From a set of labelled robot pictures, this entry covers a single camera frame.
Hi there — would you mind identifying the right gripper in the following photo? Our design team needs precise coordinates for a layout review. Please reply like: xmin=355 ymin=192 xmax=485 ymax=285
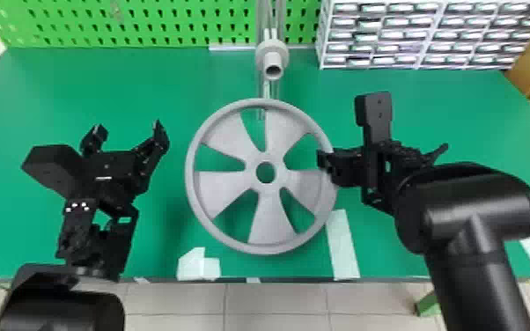
xmin=316 ymin=138 xmax=450 ymax=217

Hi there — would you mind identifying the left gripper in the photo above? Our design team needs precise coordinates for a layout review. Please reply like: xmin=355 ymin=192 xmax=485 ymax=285
xmin=77 ymin=119 xmax=172 ymax=219

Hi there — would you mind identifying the grey wheel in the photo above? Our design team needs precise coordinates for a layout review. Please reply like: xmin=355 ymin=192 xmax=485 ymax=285
xmin=183 ymin=97 xmax=339 ymax=256

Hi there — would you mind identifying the metal stand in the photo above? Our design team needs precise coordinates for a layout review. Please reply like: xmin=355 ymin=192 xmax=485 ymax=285
xmin=254 ymin=0 xmax=291 ymax=122

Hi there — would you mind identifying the white drawer cabinet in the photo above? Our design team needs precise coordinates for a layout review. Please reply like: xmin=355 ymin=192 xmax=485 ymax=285
xmin=315 ymin=0 xmax=446 ymax=70
xmin=419 ymin=0 xmax=530 ymax=71

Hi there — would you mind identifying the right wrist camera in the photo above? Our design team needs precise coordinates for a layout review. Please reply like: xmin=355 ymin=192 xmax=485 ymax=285
xmin=354 ymin=90 xmax=394 ymax=148

